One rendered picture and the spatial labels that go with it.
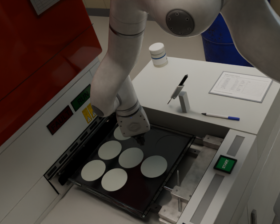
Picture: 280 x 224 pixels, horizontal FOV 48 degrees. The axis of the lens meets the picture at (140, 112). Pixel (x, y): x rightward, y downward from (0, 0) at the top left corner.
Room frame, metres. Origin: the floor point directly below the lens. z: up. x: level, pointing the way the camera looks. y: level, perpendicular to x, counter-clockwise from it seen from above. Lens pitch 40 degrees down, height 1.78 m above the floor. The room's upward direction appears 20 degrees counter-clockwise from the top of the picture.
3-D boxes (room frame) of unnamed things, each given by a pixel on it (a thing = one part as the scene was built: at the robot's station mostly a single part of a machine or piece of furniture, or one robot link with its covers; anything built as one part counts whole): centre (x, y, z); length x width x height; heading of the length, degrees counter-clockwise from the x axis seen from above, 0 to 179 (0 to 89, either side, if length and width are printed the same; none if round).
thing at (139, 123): (0.81, 0.03, 1.09); 0.10 x 0.07 x 0.11; 83
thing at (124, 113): (0.82, 0.04, 1.15); 0.09 x 0.08 x 0.03; 83
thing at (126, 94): (0.81, 0.04, 1.23); 0.09 x 0.08 x 0.13; 131
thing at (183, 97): (0.91, -0.16, 1.03); 0.06 x 0.04 x 0.13; 43
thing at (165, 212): (0.53, 0.02, 0.89); 0.08 x 0.03 x 0.03; 43
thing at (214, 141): (0.75, -0.22, 0.89); 0.08 x 0.03 x 0.03; 43
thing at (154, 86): (1.01, -0.26, 0.89); 0.62 x 0.35 x 0.14; 43
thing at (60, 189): (0.97, 0.25, 0.89); 0.44 x 0.02 x 0.10; 133
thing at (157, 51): (1.27, -0.17, 1.01); 0.07 x 0.07 x 0.10
